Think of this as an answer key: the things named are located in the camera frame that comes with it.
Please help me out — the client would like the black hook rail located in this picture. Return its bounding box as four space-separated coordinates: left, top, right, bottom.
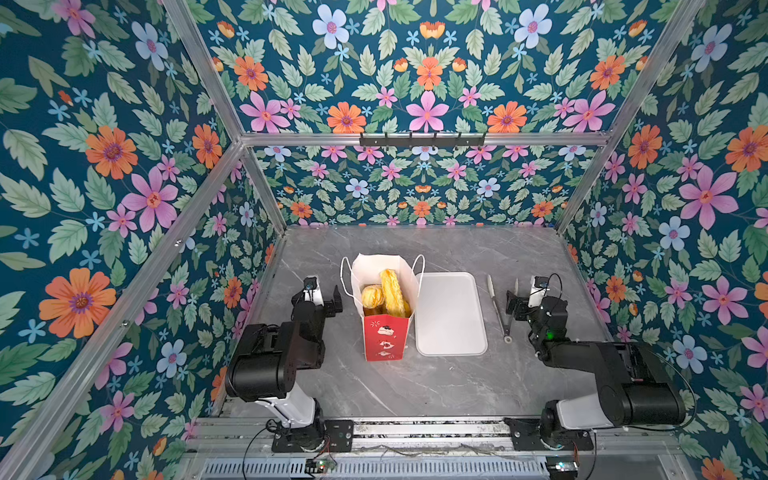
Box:
358 132 486 149

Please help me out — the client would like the aluminium front rail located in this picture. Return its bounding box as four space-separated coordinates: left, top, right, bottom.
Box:
187 416 683 455

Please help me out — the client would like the white rectangular tray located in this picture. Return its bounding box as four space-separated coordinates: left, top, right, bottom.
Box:
414 272 488 357

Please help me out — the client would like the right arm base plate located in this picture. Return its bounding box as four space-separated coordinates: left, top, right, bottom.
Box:
503 417 595 451

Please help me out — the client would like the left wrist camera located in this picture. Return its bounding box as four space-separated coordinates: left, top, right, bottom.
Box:
302 275 324 305

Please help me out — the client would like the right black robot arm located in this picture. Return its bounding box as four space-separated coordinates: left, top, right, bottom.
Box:
505 290 686 436

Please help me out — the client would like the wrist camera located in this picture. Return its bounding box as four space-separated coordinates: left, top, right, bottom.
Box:
302 275 324 305
528 276 549 308

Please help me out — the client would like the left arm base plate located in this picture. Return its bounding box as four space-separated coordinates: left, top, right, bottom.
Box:
271 420 355 454

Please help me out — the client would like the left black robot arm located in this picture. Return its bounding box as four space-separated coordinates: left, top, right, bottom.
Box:
225 277 343 429

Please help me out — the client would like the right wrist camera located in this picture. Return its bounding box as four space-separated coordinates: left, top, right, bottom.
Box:
528 276 549 308

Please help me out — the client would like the red and white paper bag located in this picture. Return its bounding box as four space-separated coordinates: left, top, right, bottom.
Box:
340 254 426 362

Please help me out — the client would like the round yellow fake bun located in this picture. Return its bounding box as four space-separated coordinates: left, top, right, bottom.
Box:
361 285 385 315

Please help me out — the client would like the long yellow fake bread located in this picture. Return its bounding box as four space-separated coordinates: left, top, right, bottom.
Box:
380 269 409 318

